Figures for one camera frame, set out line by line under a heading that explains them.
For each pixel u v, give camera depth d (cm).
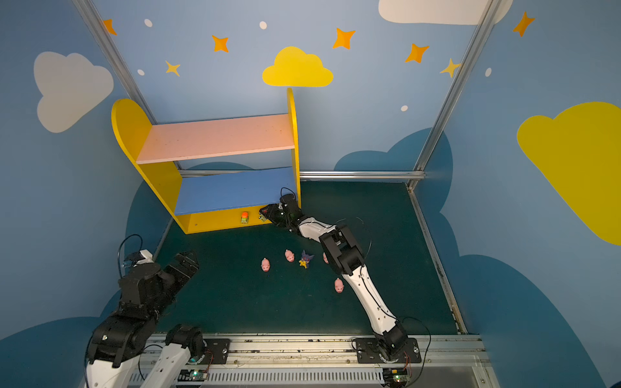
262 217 103
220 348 75
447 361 73
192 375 71
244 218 104
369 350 75
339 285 87
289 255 95
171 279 51
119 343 42
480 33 73
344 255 67
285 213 90
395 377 71
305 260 91
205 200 89
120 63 80
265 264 92
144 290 47
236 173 110
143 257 59
